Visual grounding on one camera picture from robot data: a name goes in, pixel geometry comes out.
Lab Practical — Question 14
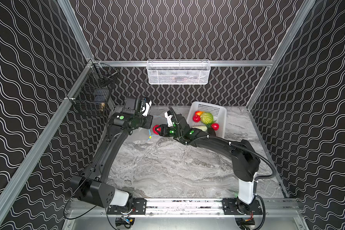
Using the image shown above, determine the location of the red toy pomegranate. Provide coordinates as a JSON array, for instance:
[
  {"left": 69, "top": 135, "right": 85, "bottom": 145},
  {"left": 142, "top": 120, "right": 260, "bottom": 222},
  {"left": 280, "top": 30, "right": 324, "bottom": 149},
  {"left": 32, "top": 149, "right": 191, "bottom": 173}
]
[{"left": 192, "top": 114, "right": 201, "bottom": 123}]

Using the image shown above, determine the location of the dark green toy avocado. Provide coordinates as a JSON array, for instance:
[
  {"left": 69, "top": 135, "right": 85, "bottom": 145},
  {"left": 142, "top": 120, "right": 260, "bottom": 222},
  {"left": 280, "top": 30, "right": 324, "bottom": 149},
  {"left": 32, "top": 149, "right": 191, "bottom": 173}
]
[{"left": 207, "top": 127, "right": 216, "bottom": 136}]

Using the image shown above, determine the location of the white plastic perforated basket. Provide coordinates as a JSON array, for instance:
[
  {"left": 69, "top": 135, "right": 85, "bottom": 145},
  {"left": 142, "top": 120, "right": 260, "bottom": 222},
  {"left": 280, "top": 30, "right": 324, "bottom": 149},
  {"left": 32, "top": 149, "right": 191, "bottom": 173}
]
[{"left": 186, "top": 102, "right": 227, "bottom": 138}]

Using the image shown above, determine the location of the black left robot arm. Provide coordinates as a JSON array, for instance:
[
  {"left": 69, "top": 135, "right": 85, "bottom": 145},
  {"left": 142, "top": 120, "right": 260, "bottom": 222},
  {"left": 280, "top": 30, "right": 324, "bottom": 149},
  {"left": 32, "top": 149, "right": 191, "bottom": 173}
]
[{"left": 71, "top": 97, "right": 153, "bottom": 210}]

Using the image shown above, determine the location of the aluminium frame corner post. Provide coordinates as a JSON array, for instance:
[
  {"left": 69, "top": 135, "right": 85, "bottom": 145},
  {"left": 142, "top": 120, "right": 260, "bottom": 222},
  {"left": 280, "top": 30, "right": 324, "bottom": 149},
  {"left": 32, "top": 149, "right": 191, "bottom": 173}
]
[
  {"left": 58, "top": 0, "right": 94, "bottom": 60},
  {"left": 246, "top": 0, "right": 316, "bottom": 111}
]

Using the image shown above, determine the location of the white mesh wall basket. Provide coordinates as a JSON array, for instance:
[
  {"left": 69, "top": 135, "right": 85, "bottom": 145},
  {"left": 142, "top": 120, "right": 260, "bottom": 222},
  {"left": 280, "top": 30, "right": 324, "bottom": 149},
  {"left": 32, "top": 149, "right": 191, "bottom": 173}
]
[{"left": 146, "top": 63, "right": 211, "bottom": 85}]

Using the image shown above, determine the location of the aluminium frame corner post right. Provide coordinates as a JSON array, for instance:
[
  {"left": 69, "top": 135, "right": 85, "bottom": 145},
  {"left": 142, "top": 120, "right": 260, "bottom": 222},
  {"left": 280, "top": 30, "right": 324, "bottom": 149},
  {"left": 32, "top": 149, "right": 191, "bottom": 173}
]
[{"left": 246, "top": 0, "right": 316, "bottom": 111}]

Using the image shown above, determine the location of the green toy cabbage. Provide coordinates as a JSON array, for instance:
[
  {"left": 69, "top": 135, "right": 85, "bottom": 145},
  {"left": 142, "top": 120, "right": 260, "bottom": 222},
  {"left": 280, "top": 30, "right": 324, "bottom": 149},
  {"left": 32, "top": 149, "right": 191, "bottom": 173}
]
[{"left": 200, "top": 112, "right": 214, "bottom": 125}]

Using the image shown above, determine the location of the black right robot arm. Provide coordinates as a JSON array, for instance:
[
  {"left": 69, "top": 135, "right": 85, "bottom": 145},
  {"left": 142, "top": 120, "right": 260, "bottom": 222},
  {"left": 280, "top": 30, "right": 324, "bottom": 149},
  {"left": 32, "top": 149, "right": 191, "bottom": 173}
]
[{"left": 152, "top": 112, "right": 261, "bottom": 205}]

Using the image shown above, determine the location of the aluminium left side bar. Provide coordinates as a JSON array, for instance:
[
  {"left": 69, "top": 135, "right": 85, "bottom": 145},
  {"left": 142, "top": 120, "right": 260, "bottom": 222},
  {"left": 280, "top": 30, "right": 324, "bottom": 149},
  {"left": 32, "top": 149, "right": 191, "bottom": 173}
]
[{"left": 0, "top": 61, "right": 98, "bottom": 230}]

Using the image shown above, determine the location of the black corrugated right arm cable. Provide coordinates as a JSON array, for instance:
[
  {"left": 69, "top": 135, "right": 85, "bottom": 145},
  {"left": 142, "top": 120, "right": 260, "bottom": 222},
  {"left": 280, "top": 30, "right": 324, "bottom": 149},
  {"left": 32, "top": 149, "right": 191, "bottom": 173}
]
[{"left": 189, "top": 135, "right": 277, "bottom": 230}]

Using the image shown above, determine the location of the clear zip bag blue zipper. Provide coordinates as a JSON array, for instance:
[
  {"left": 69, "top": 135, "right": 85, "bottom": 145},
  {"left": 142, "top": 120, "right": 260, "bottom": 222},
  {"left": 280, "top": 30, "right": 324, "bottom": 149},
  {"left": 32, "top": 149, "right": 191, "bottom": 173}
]
[{"left": 147, "top": 116, "right": 167, "bottom": 141}]

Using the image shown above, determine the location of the aluminium back horizontal bar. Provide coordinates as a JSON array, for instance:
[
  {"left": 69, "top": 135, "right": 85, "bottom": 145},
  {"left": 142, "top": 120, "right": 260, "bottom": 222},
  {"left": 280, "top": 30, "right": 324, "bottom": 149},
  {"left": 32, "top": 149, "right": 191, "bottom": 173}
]
[{"left": 94, "top": 60, "right": 274, "bottom": 68}]

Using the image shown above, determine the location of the aluminium frame corner post left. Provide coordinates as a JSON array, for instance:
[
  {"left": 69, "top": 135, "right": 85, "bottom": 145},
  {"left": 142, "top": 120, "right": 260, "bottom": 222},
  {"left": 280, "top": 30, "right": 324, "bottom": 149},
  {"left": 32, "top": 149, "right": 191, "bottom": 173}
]
[{"left": 58, "top": 0, "right": 94, "bottom": 60}]

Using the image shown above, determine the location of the orange red toy peach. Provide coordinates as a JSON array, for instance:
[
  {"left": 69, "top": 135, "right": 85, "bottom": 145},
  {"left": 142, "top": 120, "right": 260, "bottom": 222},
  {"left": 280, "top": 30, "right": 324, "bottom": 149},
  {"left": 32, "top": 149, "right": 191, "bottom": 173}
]
[{"left": 195, "top": 111, "right": 203, "bottom": 116}]

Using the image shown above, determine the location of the pale green toy cucumber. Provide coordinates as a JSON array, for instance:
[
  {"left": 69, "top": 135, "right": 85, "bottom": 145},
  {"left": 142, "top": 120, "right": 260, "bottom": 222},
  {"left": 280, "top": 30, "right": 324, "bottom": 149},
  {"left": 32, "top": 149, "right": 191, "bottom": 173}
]
[{"left": 192, "top": 126, "right": 208, "bottom": 132}]

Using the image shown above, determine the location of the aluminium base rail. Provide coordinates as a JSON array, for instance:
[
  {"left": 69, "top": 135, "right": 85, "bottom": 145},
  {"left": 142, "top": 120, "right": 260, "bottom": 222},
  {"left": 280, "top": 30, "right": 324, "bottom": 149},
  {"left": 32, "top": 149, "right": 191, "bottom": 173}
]
[{"left": 65, "top": 198, "right": 301, "bottom": 219}]

